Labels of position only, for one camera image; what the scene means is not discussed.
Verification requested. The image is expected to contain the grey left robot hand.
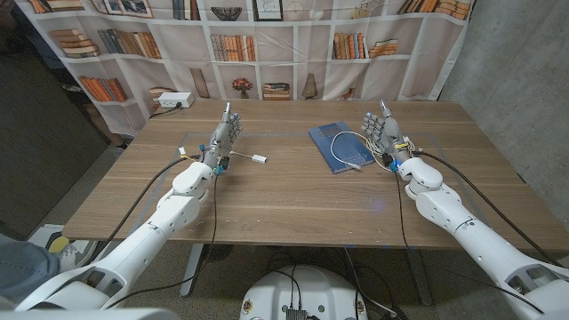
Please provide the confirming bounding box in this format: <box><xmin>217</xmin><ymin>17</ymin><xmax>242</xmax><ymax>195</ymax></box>
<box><xmin>198</xmin><ymin>101</ymin><xmax>244</xmax><ymax>168</ymax></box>

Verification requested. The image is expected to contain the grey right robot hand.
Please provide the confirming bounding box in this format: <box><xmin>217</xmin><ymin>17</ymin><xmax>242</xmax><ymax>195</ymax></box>
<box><xmin>360</xmin><ymin>100</ymin><xmax>417</xmax><ymax>168</ymax></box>

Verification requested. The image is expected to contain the white adapter connector with pigtail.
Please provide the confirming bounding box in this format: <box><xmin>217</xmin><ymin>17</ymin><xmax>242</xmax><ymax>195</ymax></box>
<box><xmin>229</xmin><ymin>149</ymin><xmax>268</xmax><ymax>164</ymax></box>

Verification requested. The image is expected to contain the white Ethernet cable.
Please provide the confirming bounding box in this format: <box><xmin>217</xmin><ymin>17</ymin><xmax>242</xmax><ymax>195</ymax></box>
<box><xmin>329</xmin><ymin>130</ymin><xmax>419</xmax><ymax>172</ymax></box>

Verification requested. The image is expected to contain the blue book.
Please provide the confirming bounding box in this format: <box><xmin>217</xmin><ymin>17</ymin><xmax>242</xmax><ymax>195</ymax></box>
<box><xmin>308</xmin><ymin>120</ymin><xmax>377</xmax><ymax>175</ymax></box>

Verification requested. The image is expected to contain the white power strip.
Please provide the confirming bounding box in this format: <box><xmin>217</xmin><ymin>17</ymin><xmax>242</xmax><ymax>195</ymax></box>
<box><xmin>157</xmin><ymin>91</ymin><xmax>196</xmax><ymax>109</ymax></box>

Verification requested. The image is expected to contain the printed bookshelf backdrop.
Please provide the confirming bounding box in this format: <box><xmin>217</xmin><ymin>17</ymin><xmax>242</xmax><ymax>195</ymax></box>
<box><xmin>15</xmin><ymin>0</ymin><xmax>475</xmax><ymax>137</ymax></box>

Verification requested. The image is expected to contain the grey table leg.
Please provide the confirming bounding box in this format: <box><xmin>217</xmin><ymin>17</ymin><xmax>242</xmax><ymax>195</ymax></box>
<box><xmin>406</xmin><ymin>248</ymin><xmax>435</xmax><ymax>308</ymax></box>
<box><xmin>180</xmin><ymin>243</ymin><xmax>204</xmax><ymax>298</ymax></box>

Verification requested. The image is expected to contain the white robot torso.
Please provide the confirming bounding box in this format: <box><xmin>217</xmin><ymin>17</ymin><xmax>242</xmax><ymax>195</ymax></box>
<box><xmin>238</xmin><ymin>265</ymin><xmax>369</xmax><ymax>320</ymax></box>

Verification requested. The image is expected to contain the seated person in jeans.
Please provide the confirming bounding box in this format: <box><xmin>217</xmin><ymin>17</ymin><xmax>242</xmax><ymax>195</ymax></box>
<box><xmin>0</xmin><ymin>233</ymin><xmax>97</xmax><ymax>303</ymax></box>

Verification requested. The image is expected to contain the black power strip cord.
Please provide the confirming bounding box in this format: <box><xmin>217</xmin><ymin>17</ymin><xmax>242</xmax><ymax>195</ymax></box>
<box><xmin>148</xmin><ymin>101</ymin><xmax>183</xmax><ymax>120</ymax></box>

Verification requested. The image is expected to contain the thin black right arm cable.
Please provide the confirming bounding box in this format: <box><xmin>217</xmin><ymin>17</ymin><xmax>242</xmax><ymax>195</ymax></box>
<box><xmin>393</xmin><ymin>171</ymin><xmax>546</xmax><ymax>315</ymax></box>

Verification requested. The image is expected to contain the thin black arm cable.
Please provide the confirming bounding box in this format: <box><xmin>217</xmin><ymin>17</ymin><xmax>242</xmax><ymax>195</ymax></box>
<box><xmin>104</xmin><ymin>171</ymin><xmax>220</xmax><ymax>310</ymax></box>
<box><xmin>393</xmin><ymin>171</ymin><xmax>546</xmax><ymax>315</ymax></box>

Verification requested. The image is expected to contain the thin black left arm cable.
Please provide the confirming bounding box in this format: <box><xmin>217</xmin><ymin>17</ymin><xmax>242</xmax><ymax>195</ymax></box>
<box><xmin>104</xmin><ymin>171</ymin><xmax>220</xmax><ymax>310</ymax></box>

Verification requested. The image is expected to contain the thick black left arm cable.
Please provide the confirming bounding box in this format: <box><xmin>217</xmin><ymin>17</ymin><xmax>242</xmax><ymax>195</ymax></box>
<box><xmin>91</xmin><ymin>154</ymin><xmax>204</xmax><ymax>263</ymax></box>

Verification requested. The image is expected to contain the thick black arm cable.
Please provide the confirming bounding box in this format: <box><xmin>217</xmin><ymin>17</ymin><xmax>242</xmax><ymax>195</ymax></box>
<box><xmin>91</xmin><ymin>154</ymin><xmax>204</xmax><ymax>263</ymax></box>
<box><xmin>411</xmin><ymin>149</ymin><xmax>565</xmax><ymax>270</ymax></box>

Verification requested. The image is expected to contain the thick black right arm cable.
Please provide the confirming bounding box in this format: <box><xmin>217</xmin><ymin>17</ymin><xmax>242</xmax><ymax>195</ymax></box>
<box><xmin>411</xmin><ymin>149</ymin><xmax>565</xmax><ymax>270</ymax></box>

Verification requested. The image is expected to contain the black torso cable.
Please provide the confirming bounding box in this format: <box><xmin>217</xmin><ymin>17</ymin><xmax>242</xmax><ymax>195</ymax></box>
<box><xmin>266</xmin><ymin>265</ymin><xmax>304</xmax><ymax>310</ymax></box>

